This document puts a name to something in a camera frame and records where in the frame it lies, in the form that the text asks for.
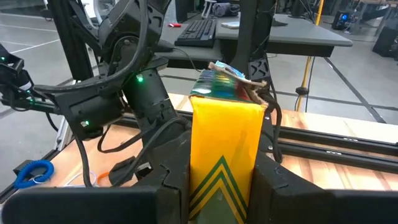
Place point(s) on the white flat device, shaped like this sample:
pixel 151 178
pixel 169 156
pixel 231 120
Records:
pixel 230 25

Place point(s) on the black computer tower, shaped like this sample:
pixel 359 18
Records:
pixel 385 42

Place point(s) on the black monitor stand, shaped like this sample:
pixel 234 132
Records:
pixel 183 9

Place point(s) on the computer with blue light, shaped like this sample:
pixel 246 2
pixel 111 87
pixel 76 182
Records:
pixel 342 18

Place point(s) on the dark bag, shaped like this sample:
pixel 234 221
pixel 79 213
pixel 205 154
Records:
pixel 225 9

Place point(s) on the white chair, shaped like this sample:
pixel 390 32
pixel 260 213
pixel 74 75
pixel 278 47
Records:
pixel 207 6

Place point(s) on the small red item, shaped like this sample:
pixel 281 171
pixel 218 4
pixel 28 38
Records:
pixel 174 25

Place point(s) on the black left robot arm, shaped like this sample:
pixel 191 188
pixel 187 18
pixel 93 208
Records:
pixel 146 93

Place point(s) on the black keyboard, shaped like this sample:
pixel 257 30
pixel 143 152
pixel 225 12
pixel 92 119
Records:
pixel 196 32

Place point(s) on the yellow crayon box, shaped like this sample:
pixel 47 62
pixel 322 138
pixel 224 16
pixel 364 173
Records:
pixel 224 133

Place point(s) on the black aluminium rig frame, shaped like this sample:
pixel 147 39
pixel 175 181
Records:
pixel 255 31

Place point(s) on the silver aluminium bar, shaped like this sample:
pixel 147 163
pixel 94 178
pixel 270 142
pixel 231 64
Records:
pixel 63 135

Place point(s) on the blue coil wristband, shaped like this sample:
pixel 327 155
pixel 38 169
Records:
pixel 19 175

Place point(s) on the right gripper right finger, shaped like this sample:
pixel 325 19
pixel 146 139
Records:
pixel 280 205

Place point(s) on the thin orange rubber band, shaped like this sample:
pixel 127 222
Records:
pixel 101 177

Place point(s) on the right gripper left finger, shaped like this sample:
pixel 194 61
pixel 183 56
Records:
pixel 174 202

